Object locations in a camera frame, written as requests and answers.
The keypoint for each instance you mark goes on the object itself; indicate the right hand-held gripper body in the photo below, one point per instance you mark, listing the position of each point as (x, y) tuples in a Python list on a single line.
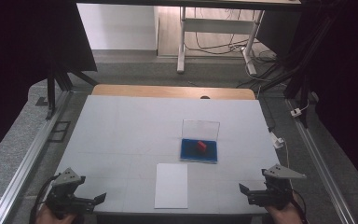
[(273, 194)]

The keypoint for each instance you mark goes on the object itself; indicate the white plug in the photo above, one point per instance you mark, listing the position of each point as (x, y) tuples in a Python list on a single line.
[(296, 112)]

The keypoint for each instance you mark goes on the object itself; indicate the black curtain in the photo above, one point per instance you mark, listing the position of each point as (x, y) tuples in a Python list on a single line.
[(351, 77), (18, 62)]

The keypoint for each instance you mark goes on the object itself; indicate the black metal stand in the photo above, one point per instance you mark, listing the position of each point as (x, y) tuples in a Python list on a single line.
[(51, 93), (304, 93)]

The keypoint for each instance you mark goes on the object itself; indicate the person's left hand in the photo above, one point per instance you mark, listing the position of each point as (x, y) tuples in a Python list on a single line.
[(48, 217)]

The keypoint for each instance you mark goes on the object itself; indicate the aluminium rail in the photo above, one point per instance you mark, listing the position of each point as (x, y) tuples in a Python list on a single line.
[(28, 161), (317, 161)]

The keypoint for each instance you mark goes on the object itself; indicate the white cabinet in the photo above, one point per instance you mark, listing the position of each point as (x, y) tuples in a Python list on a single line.
[(118, 28)]

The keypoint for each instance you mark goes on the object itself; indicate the white desk frame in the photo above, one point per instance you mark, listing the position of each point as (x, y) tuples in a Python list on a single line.
[(213, 25)]

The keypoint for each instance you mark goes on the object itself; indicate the red stamp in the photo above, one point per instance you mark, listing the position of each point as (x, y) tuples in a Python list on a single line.
[(202, 145)]

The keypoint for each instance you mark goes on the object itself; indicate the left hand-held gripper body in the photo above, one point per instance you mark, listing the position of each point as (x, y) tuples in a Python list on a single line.
[(62, 199)]

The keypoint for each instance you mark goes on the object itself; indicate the white table cover board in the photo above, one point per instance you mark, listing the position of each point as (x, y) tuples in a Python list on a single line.
[(121, 140)]

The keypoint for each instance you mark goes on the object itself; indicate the white paper sheet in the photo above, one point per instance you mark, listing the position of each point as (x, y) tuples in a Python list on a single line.
[(171, 186)]

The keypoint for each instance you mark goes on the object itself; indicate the black rectangular floor bracket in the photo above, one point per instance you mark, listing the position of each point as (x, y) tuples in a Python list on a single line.
[(59, 122)]

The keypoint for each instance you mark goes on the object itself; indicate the blue ink pad box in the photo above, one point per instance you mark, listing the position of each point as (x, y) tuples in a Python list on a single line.
[(191, 153)]

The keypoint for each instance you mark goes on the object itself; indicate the person's right hand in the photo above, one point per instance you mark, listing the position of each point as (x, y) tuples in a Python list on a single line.
[(283, 216)]

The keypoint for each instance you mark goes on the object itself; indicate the wooden table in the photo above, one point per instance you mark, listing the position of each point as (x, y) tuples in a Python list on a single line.
[(167, 91)]

